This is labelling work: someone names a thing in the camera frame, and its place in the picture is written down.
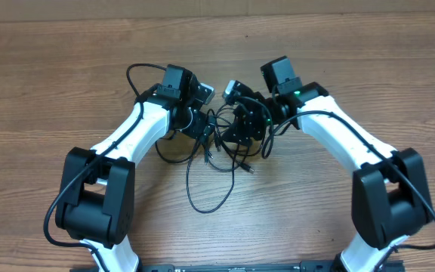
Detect black USB-A cable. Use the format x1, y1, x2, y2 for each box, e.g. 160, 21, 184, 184
154, 109, 256, 215

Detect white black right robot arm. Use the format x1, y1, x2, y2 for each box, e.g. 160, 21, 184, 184
223, 56, 435, 271

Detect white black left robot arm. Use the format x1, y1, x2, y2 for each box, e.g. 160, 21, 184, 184
44, 64, 214, 271

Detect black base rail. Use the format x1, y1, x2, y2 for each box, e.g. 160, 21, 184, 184
69, 259, 406, 272

